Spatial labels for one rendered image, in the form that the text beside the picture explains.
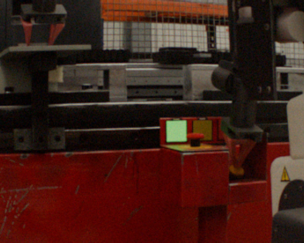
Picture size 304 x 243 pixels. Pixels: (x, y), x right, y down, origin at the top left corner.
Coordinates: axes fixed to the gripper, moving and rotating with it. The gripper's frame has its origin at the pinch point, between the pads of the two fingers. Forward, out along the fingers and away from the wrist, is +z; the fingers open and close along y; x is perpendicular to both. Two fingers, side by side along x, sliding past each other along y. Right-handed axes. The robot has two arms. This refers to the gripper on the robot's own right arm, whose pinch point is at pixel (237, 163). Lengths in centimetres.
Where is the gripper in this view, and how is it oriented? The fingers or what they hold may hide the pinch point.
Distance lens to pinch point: 143.8
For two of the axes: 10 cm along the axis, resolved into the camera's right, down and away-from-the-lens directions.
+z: -0.7, 9.5, 3.1
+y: -2.5, -3.2, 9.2
